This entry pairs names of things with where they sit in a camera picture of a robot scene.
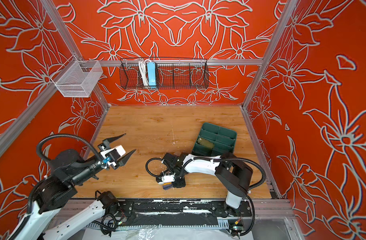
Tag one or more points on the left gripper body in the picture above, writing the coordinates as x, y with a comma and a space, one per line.
94, 168

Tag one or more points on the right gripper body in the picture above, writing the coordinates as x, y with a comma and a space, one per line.
178, 182

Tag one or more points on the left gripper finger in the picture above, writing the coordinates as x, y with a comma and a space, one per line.
124, 159
108, 141

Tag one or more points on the purple sock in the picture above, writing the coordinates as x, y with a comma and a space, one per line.
167, 186

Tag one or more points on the green striped sock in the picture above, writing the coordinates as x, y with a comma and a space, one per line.
206, 143

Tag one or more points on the green divided tray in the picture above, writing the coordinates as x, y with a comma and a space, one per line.
224, 140

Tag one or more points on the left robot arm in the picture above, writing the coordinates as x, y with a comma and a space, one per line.
50, 195

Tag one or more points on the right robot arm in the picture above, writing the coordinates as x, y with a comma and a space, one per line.
238, 175

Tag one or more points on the clear plastic bin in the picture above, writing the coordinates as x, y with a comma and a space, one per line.
75, 81

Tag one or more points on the light blue box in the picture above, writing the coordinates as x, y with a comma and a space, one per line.
151, 66

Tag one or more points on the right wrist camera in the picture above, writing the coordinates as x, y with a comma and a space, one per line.
165, 179

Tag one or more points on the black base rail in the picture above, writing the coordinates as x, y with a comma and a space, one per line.
189, 213

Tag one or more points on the black wire basket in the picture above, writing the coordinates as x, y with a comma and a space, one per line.
171, 73

